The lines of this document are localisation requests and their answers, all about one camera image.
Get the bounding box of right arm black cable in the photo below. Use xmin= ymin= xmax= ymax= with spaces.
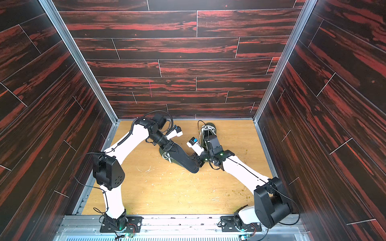
xmin=235 ymin=156 xmax=301 ymax=234

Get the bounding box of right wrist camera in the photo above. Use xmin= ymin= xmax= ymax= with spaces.
xmin=204 ymin=135 xmax=221 ymax=151

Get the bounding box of green shoe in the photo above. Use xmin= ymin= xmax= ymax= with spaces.
xmin=199 ymin=123 xmax=217 ymax=148
xmin=160 ymin=141 xmax=199 ymax=173

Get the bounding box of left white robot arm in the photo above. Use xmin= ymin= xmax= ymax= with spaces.
xmin=93 ymin=114 xmax=173 ymax=232

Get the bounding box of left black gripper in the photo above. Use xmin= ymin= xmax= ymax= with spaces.
xmin=149 ymin=132 xmax=180 ymax=153

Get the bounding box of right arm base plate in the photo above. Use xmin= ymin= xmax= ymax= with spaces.
xmin=217 ymin=215 xmax=262 ymax=233

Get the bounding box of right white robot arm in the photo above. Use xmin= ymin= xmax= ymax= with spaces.
xmin=193 ymin=147 xmax=292 ymax=229

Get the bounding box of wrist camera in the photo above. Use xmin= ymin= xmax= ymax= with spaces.
xmin=204 ymin=135 xmax=221 ymax=151
xmin=152 ymin=113 xmax=167 ymax=129

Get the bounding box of aluminium corner post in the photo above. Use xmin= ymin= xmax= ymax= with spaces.
xmin=253 ymin=0 xmax=317 ymax=127
xmin=38 ymin=0 xmax=118 ymax=125

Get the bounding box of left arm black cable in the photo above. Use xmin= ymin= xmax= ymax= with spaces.
xmin=129 ymin=109 xmax=176 ymax=136

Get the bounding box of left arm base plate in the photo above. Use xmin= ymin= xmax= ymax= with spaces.
xmin=100 ymin=215 xmax=143 ymax=234

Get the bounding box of front aluminium frame rail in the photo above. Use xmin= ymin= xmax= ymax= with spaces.
xmin=54 ymin=214 xmax=312 ymax=241

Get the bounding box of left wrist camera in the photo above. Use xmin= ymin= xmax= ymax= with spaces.
xmin=152 ymin=113 xmax=167 ymax=129

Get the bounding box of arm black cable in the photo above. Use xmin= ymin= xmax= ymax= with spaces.
xmin=129 ymin=109 xmax=176 ymax=136
xmin=235 ymin=156 xmax=301 ymax=234

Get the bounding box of right aluminium corner post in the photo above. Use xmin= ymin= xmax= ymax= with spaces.
xmin=253 ymin=0 xmax=317 ymax=127

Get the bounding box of left aluminium corner post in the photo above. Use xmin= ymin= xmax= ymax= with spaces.
xmin=38 ymin=0 xmax=118 ymax=125

